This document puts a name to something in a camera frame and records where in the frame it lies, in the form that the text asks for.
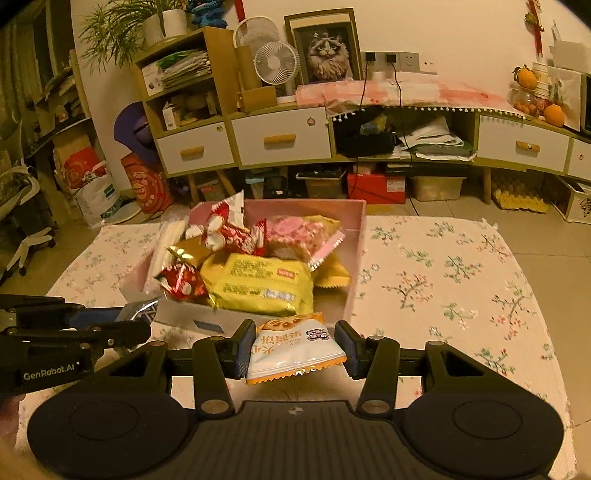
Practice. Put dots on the orange fruit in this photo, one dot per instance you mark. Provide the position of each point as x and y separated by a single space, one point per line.
526 77
554 115

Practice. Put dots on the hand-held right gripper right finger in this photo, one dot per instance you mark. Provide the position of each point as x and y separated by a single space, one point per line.
348 346

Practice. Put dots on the purple plush toy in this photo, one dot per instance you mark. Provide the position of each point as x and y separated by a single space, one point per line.
136 129

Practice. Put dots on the round white floor stand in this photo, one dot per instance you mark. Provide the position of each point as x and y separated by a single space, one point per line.
120 214

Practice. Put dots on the white desk fan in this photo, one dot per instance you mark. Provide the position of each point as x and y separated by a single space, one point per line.
276 64
254 30

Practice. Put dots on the clear pink snack packet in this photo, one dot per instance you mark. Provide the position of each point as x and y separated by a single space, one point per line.
300 235

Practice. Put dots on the wall socket strip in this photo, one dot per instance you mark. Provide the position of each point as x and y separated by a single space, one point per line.
392 60

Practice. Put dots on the white sack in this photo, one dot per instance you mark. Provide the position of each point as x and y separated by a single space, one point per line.
97 196

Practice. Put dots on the red printed bag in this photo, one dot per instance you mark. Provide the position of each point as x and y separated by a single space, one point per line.
147 184

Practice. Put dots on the clear storage bin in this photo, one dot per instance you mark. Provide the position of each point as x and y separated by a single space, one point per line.
436 189
321 187

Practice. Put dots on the cluttered storage shelf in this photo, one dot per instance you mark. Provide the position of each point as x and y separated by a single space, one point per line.
41 83

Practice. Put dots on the mustard yellow snack packet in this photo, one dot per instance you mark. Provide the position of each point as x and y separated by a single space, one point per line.
333 273

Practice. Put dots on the clear wafer cracker packet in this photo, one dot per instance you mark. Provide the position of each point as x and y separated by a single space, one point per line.
168 251

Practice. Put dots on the stack of papers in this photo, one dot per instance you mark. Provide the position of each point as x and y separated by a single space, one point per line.
184 69

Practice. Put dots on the red white snack packet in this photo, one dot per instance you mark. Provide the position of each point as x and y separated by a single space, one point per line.
221 233

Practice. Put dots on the white cabinet drawer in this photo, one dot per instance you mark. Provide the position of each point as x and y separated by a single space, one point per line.
279 138
194 150
579 159
521 145

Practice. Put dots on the red box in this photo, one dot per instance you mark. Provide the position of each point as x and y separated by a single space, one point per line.
376 189

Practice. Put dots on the small white carton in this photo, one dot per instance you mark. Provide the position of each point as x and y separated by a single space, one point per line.
152 78

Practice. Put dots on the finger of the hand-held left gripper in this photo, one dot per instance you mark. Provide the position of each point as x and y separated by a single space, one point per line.
115 333
92 314

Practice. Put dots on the egg tray stack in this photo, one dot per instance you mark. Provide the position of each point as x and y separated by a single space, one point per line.
519 196

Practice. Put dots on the framed cat picture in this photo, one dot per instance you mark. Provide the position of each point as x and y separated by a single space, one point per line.
328 48

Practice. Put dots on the silver blue foil packet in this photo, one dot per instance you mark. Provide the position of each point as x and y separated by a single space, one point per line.
141 313

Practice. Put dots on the red flower-print snack packet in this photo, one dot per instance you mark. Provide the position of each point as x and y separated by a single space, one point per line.
182 281

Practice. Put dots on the microwave oven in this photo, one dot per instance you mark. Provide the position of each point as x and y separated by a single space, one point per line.
586 104

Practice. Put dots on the pink cardboard box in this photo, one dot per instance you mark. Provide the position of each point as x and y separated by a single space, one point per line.
358 258

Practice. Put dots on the white office chair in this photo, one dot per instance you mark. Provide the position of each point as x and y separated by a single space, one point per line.
27 230

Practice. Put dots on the brown paper bag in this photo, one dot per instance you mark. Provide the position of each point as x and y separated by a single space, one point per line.
74 159

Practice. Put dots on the white printed box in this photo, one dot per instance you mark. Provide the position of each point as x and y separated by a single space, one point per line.
575 201

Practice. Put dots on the pile of papers and cloths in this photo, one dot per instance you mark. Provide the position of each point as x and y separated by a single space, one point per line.
438 138

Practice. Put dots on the white text-print snack packet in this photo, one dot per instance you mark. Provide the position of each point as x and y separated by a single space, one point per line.
238 207

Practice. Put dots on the yellow-green snack packet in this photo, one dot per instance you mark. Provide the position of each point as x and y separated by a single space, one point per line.
258 284

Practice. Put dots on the blue plush toy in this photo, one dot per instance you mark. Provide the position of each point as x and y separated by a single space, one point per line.
207 11

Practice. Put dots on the wooden tv cabinet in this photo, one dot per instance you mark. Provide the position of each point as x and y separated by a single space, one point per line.
221 69

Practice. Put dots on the red wall ornament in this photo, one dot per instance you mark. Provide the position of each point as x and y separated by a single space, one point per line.
535 21

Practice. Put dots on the white orange snack packet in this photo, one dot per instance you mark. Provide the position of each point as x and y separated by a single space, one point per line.
291 353

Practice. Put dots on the green potted plant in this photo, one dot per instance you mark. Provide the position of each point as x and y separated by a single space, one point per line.
161 25

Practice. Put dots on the pink cloth runner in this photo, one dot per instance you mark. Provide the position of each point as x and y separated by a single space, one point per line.
415 94

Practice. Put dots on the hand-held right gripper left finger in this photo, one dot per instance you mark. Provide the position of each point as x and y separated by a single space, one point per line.
241 350

